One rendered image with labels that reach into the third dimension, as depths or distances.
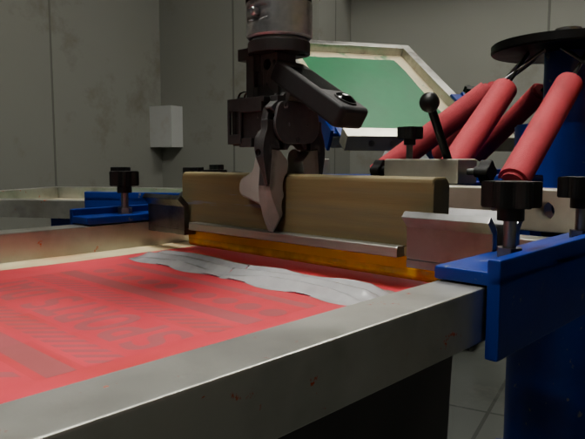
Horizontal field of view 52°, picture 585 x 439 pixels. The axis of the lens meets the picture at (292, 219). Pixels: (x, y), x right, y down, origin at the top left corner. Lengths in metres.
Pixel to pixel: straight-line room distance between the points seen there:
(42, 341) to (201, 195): 0.40
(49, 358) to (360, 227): 0.33
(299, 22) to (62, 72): 3.51
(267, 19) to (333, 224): 0.23
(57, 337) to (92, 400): 0.21
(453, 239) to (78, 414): 0.39
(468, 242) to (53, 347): 0.34
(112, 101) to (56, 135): 0.54
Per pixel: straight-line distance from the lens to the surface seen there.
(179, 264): 0.69
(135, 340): 0.43
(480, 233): 0.53
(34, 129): 3.97
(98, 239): 0.84
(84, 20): 4.33
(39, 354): 0.42
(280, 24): 0.68
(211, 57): 4.50
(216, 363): 0.27
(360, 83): 2.32
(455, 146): 1.12
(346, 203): 0.62
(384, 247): 0.58
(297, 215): 0.67
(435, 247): 0.55
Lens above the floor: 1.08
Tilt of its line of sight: 6 degrees down
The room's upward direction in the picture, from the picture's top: straight up
